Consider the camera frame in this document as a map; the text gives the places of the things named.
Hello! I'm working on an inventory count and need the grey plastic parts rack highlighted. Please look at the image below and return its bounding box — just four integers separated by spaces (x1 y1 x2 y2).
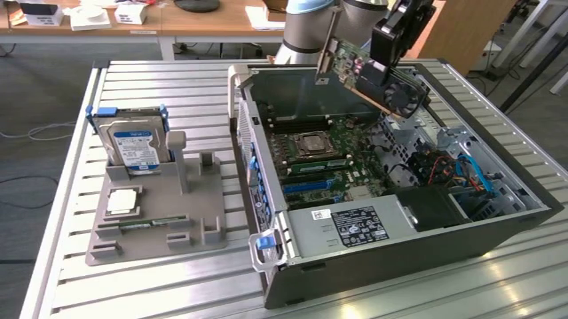
84 130 229 266

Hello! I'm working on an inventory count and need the green RAM stick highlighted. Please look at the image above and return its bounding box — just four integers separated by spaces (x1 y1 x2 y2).
287 159 350 175
97 217 187 231

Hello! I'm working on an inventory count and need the blue SATA wire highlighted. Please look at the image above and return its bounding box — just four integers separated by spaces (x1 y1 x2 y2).
455 154 497 199

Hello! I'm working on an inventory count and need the black plastic air shroud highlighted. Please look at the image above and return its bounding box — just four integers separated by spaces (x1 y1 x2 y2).
395 185 471 233

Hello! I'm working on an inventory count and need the CPU socket with CPU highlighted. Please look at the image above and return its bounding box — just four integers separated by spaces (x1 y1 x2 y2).
289 132 334 159

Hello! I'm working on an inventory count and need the white cardboard box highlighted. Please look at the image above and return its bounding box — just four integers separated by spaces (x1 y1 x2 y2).
113 3 149 26

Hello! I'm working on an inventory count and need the black floor cable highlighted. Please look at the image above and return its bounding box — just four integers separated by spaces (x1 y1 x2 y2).
0 175 57 185

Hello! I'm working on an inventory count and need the blue expansion slot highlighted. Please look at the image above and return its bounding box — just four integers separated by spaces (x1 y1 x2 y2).
281 181 334 194

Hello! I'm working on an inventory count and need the black round object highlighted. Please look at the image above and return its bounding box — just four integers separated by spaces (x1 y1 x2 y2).
172 0 220 13

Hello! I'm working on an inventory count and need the black and silver PC case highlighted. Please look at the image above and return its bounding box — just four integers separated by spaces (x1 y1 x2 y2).
225 62 563 310

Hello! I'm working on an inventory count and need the white table frame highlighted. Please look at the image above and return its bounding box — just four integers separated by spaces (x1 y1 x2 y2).
490 0 568 94

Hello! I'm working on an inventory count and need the wooden desk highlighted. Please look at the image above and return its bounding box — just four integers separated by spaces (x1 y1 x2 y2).
0 0 288 61

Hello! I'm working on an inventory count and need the white paper stack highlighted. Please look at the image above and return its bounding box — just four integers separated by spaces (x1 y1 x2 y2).
244 5 285 31

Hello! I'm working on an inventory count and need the spare silver CPU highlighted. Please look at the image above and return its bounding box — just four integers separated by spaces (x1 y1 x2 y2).
105 191 137 215

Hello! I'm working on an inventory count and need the hard disk with blue caddy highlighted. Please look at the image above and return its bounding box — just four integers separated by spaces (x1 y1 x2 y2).
85 104 172 176

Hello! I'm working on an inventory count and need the silver disk bay cage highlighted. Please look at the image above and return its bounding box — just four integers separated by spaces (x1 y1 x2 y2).
380 114 444 158

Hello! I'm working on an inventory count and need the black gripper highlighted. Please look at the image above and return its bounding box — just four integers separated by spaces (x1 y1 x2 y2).
368 0 436 88

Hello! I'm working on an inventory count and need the wooden cabinet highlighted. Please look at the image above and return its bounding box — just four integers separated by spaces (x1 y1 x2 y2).
415 0 521 76

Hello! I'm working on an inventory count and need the green motherboard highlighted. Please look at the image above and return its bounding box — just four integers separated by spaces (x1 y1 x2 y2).
260 114 399 211

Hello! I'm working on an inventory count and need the silver power supply unit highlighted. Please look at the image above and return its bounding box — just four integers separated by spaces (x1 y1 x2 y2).
283 195 418 259

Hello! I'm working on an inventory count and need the white plastic object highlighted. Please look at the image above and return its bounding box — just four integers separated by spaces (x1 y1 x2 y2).
69 3 112 32

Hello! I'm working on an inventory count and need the white floor cable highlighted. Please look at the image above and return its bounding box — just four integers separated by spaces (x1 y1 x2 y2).
0 120 77 141

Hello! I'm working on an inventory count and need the green GPU with black fan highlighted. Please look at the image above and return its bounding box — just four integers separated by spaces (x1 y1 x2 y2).
312 6 431 120

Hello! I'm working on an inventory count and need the white box with black top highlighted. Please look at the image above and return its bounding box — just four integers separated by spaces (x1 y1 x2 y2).
19 2 64 27

